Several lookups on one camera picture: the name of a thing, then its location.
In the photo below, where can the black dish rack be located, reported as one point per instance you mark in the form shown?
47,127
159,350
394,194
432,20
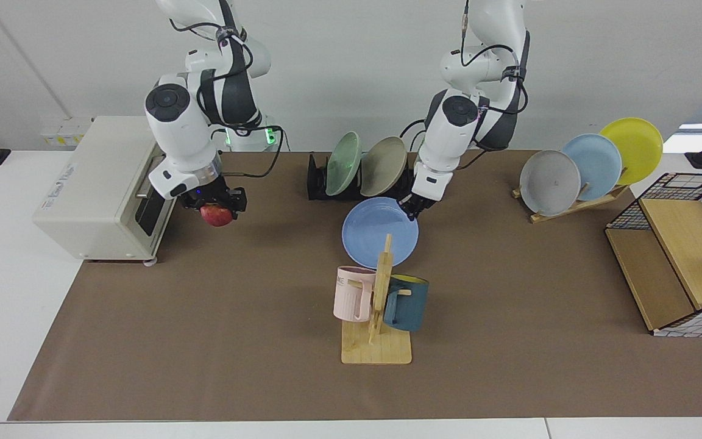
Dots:
316,183

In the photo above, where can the wooden plate rack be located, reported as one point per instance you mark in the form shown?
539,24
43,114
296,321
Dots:
570,209

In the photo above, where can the light blue plate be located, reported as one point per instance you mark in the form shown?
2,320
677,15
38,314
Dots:
598,167

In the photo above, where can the pink cup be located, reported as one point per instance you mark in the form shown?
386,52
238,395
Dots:
348,296

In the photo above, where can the red yellow apple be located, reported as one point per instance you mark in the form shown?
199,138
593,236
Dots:
217,216

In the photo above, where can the pale toaster oven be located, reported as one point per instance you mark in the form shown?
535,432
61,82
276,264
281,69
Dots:
101,201

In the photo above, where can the white wall socket strip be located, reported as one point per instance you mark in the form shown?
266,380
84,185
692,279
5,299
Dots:
52,137

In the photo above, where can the brown table cloth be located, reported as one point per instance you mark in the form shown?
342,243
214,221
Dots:
205,341

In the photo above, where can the wooden cup stand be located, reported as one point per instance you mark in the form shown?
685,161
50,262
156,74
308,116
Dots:
375,350

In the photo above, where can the beige plate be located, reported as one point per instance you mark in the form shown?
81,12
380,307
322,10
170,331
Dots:
382,166

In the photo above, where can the dark blue cup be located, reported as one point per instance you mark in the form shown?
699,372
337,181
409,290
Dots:
409,305

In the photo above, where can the yellow plate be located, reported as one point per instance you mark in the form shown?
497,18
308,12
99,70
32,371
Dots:
637,146

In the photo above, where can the pale green plate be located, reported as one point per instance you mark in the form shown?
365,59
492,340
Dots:
343,164

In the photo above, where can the grey plate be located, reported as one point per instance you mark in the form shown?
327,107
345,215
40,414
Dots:
549,183

